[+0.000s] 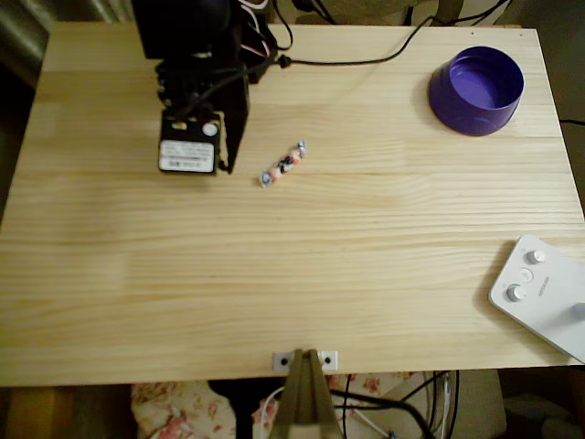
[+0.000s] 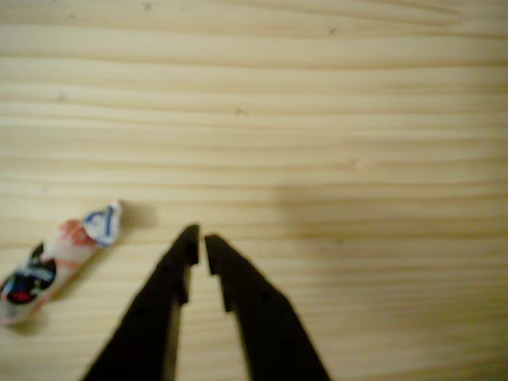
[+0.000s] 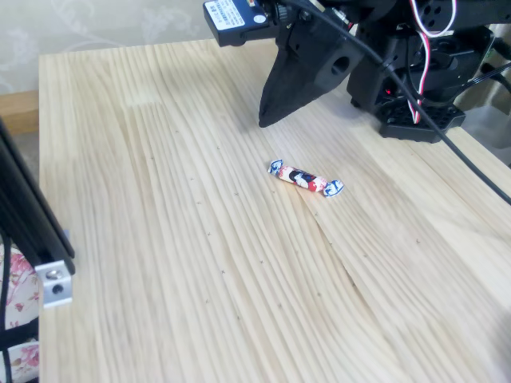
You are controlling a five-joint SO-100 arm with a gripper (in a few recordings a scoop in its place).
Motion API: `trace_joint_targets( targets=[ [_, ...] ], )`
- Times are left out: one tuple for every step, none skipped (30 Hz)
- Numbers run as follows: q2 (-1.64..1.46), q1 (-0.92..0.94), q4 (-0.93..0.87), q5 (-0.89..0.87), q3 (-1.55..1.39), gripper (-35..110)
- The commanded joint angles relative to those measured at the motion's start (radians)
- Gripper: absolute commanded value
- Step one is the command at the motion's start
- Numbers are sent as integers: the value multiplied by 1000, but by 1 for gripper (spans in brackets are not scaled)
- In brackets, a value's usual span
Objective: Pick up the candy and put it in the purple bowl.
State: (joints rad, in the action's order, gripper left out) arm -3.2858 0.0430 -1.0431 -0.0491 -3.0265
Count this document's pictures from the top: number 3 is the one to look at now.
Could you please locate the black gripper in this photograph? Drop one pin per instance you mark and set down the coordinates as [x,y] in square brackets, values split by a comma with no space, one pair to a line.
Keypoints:
[309,60]

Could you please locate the candy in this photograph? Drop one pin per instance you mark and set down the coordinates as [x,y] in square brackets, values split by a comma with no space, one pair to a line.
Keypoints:
[305,178]

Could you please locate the wooden skirting board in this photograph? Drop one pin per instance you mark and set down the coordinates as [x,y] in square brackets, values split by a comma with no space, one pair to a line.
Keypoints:
[18,111]

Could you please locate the floral fabric cushion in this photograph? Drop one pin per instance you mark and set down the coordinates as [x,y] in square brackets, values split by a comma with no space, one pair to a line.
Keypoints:
[20,287]

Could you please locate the black camera box with label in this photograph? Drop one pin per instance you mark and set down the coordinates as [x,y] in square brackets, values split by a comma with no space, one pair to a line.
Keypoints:
[235,20]

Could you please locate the aluminium profile camera post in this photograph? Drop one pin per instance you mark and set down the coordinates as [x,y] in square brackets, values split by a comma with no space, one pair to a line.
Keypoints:
[24,211]

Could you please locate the silver angle bracket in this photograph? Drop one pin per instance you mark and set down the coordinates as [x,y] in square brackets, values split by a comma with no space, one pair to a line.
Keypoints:
[55,283]

